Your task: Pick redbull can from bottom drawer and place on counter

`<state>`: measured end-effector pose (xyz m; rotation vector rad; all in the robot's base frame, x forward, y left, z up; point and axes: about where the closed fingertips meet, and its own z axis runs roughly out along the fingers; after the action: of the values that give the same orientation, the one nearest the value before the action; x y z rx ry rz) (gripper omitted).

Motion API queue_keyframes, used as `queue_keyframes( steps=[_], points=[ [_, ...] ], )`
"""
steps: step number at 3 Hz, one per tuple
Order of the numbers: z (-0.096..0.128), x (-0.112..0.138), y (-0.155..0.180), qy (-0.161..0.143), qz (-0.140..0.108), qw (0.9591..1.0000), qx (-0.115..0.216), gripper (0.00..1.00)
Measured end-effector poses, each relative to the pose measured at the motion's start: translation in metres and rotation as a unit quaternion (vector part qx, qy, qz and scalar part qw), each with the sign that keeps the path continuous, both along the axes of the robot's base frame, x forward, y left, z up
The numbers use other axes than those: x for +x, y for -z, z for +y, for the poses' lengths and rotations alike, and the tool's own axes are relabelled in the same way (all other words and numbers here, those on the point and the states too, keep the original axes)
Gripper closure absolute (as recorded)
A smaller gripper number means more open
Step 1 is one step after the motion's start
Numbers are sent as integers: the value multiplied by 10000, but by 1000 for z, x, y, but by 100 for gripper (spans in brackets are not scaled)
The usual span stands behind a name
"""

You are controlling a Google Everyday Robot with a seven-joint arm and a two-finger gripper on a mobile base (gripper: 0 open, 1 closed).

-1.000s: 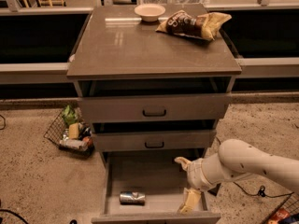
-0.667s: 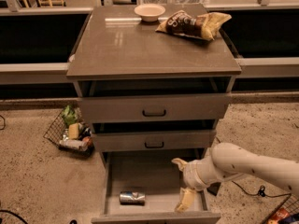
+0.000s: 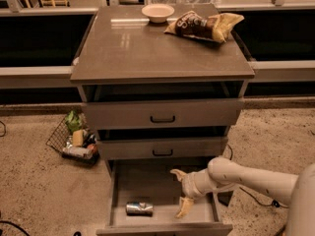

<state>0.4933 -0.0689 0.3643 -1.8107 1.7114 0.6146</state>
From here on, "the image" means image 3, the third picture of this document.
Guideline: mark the yellow cheese block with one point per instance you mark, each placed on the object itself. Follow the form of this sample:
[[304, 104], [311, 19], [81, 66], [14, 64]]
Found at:
[[78, 138]]

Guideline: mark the grey drawer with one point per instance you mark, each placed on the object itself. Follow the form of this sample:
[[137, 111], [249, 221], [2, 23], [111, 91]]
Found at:
[[150, 181], [155, 148], [162, 113]]

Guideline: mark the bottom grey drawer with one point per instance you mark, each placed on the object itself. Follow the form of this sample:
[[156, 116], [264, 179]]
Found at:
[[150, 181]]

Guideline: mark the green leafy vegetable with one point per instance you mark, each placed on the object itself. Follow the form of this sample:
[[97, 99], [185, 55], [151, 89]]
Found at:
[[73, 121]]

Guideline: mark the white ceramic bowl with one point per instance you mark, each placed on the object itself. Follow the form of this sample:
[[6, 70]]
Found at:
[[158, 13]]

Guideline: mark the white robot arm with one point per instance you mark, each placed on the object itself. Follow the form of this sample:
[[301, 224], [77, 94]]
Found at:
[[295, 191]]

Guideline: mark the middle grey drawer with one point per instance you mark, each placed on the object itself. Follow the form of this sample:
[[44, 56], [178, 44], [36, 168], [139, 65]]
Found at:
[[155, 148]]

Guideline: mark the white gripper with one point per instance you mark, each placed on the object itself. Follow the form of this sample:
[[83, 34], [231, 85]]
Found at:
[[187, 186]]

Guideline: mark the black wire basket left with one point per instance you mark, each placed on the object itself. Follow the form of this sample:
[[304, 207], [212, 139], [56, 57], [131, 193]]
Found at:
[[62, 138]]

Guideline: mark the top grey drawer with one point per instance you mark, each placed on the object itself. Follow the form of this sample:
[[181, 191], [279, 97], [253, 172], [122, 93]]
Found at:
[[162, 113]]

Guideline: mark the silver redbull can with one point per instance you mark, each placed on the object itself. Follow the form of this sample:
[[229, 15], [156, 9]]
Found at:
[[139, 208]]

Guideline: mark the grey drawer cabinet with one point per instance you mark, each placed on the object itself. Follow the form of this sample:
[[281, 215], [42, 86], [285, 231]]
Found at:
[[127, 58]]

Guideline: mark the silver can in basket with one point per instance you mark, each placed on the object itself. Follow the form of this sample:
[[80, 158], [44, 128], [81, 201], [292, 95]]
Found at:
[[80, 152]]

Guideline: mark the black power adapter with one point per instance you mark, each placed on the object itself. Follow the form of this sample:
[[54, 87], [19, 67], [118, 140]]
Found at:
[[225, 197]]

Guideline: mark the yellow brown chip bag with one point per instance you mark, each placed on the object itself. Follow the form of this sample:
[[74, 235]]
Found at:
[[214, 28]]

